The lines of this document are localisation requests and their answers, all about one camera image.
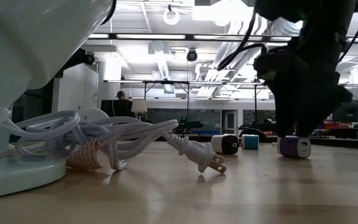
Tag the white shade table lamp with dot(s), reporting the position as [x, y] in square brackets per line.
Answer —
[139, 105]

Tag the white and black wall charger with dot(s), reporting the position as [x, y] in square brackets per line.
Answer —
[225, 144]

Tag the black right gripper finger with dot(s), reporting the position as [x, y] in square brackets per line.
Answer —
[286, 112]
[309, 115]

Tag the black computer monitor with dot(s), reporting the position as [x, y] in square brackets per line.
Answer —
[113, 108]
[353, 113]

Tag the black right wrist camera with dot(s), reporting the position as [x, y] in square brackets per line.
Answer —
[278, 65]

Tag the teal wall charger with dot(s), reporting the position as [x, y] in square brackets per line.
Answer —
[250, 142]

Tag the black aluminium rig frame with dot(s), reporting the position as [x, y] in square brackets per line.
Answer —
[343, 143]

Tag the black metal workstation frame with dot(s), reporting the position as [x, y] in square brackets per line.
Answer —
[166, 82]

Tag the pale green desk lamp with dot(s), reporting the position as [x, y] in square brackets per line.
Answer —
[26, 46]

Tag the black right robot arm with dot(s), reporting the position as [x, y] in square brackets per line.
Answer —
[322, 37]

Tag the purple and white wall charger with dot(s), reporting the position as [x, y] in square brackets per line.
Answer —
[291, 147]

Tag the black dome camera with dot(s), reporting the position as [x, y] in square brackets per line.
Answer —
[192, 56]

